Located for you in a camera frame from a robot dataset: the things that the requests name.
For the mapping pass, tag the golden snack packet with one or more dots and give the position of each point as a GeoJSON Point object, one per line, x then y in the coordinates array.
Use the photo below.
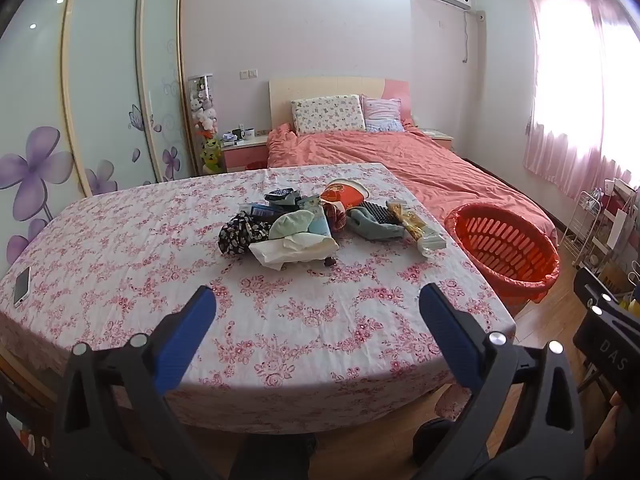
{"type": "Point", "coordinates": [417, 230]}

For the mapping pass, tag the pink floral tablecloth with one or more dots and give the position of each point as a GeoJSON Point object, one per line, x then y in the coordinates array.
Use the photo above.
{"type": "Point", "coordinates": [150, 240]}

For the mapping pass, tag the white wall socket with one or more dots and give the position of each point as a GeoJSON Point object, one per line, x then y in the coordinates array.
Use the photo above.
{"type": "Point", "coordinates": [248, 74]}

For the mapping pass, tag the floral pillow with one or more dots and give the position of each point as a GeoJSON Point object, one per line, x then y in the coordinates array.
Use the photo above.
{"type": "Point", "coordinates": [327, 112]}

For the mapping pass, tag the white tissue paper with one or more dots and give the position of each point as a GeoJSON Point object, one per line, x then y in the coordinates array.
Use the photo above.
{"type": "Point", "coordinates": [295, 252]}

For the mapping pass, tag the red plastic laundry basket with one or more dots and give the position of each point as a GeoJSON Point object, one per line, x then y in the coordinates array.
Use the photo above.
{"type": "Point", "coordinates": [505, 255]}

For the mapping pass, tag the air conditioner pipe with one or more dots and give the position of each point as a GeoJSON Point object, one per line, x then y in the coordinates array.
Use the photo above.
{"type": "Point", "coordinates": [466, 35]}

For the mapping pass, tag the grey green glove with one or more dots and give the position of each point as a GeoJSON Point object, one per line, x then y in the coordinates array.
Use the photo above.
{"type": "Point", "coordinates": [375, 230]}

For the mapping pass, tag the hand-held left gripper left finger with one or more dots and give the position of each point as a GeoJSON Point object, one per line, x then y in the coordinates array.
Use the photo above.
{"type": "Point", "coordinates": [185, 340]}

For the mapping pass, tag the dark blue box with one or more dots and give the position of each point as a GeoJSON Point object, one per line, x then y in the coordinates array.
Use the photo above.
{"type": "Point", "coordinates": [262, 211]}

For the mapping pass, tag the bed with salmon duvet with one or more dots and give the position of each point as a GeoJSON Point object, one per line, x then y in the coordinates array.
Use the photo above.
{"type": "Point", "coordinates": [410, 170]}

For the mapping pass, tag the pink nightstand with book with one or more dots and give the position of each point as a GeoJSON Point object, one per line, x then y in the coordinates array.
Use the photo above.
{"type": "Point", "coordinates": [437, 139]}

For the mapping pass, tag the red paper cup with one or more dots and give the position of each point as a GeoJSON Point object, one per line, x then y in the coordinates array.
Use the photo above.
{"type": "Point", "coordinates": [342, 192]}

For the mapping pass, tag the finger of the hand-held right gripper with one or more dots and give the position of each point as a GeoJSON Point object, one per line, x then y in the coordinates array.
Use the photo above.
{"type": "Point", "coordinates": [587, 285]}

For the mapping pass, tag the person's right hand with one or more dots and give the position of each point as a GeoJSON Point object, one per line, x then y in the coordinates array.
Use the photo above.
{"type": "Point", "coordinates": [605, 440]}

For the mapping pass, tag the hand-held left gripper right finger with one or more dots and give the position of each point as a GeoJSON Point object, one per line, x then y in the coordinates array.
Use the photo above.
{"type": "Point", "coordinates": [450, 340]}

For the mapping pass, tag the black patterned pouch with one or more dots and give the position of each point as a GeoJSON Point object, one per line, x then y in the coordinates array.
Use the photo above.
{"type": "Point", "coordinates": [280, 195]}

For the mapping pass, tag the pink nightstand with clutter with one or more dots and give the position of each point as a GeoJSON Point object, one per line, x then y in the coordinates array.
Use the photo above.
{"type": "Point", "coordinates": [245, 152]}

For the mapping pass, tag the white smartphone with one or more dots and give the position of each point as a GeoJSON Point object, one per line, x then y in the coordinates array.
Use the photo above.
{"type": "Point", "coordinates": [22, 286]}

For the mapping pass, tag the pink striped pillow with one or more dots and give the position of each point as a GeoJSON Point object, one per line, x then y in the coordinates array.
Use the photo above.
{"type": "Point", "coordinates": [382, 112]}

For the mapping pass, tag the pink curtain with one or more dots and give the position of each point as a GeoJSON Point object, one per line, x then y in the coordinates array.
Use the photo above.
{"type": "Point", "coordinates": [575, 100]}

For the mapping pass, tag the black brush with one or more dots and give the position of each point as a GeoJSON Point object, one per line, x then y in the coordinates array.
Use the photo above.
{"type": "Point", "coordinates": [377, 211]}

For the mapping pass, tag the light green cloth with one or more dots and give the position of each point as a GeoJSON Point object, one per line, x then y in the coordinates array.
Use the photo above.
{"type": "Point", "coordinates": [290, 222]}

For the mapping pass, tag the person's right shoe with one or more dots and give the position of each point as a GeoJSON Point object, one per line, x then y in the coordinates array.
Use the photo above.
{"type": "Point", "coordinates": [432, 440]}

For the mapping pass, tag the black floral cloth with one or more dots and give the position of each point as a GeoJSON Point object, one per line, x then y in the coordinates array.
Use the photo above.
{"type": "Point", "coordinates": [240, 235]}

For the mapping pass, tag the sliding wardrobe with purple flowers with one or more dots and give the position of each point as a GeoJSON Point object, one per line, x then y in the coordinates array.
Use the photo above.
{"type": "Point", "coordinates": [100, 85]}

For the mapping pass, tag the light blue tube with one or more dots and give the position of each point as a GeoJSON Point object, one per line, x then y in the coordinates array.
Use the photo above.
{"type": "Point", "coordinates": [319, 222]}

